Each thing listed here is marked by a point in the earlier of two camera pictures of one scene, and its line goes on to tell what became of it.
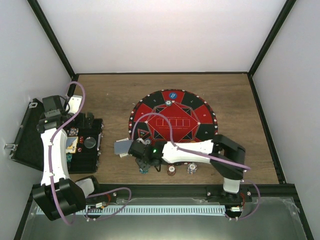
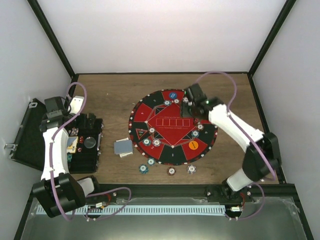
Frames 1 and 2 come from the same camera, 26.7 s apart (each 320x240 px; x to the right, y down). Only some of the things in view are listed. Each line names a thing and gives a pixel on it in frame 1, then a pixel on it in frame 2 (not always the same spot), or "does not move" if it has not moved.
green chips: x=148 y=141 does not move
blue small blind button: x=173 y=95 does not move
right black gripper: x=143 y=166 to x=184 y=111
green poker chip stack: x=144 y=171 does not move
